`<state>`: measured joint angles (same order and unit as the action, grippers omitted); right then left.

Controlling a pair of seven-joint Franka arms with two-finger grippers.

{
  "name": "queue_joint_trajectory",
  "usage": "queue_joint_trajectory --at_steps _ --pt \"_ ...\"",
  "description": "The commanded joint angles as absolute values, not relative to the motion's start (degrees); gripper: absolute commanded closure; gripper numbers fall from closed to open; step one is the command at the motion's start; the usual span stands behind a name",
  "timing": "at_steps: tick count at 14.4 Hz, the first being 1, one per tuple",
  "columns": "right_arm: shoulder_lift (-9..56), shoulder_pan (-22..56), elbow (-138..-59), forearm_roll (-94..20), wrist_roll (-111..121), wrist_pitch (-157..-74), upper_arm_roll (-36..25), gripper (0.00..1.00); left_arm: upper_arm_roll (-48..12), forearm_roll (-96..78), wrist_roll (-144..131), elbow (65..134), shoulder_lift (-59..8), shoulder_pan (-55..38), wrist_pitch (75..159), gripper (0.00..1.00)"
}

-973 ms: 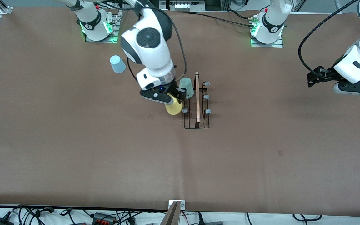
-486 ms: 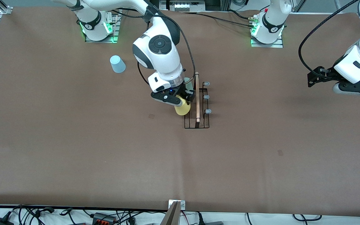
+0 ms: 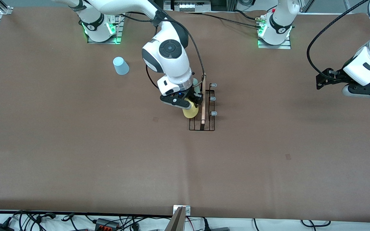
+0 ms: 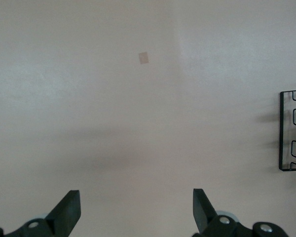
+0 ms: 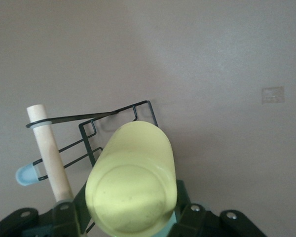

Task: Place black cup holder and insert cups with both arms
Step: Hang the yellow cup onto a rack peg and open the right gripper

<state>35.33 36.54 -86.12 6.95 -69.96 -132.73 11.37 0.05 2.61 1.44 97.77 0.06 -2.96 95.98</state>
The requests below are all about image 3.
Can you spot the light blue plastic cup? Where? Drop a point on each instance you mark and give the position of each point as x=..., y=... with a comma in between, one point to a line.
x=121, y=66

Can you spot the grey socket strip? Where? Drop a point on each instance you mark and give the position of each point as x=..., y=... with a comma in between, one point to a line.
x=189, y=5

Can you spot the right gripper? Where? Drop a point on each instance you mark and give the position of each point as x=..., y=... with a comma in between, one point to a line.
x=194, y=95

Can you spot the mint green plastic cup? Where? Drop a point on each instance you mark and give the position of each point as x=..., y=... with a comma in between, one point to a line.
x=195, y=82

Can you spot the black box with orange connectors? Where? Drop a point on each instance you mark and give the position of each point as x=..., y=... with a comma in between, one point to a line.
x=106, y=223

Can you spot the aluminium left arm base plate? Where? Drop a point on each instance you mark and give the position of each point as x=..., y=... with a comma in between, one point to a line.
x=265, y=45

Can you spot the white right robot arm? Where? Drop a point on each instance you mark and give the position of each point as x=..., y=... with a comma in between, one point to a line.
x=169, y=51

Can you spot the yellow plastic cup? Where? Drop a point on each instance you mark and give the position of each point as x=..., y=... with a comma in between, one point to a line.
x=190, y=112

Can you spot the aluminium frame profile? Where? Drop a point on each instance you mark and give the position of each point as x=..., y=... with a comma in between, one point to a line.
x=3, y=7

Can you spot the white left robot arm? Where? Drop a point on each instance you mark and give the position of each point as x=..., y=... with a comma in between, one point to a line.
x=279, y=22

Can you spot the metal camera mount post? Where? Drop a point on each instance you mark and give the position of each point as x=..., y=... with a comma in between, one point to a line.
x=179, y=221

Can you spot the black power adapter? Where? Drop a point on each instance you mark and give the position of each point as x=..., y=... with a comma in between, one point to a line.
x=1, y=227

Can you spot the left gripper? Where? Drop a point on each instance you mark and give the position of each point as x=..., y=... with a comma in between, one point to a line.
x=341, y=74

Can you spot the aluminium right arm base plate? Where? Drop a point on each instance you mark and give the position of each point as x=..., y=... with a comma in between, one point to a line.
x=119, y=32

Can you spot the brown table cover sheet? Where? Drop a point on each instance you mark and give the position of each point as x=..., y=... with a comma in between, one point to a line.
x=172, y=166

